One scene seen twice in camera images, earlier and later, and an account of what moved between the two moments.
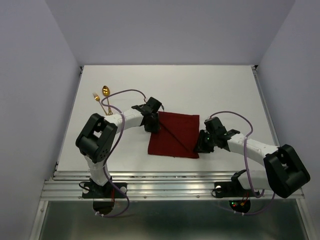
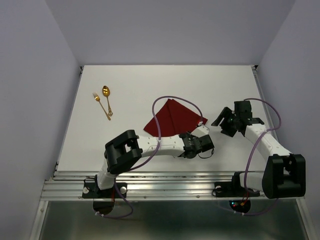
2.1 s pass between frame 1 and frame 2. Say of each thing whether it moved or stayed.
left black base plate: stayed
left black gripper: moved
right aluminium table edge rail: stayed
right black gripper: moved
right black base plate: stayed
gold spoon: stayed
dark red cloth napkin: moved
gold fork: stayed
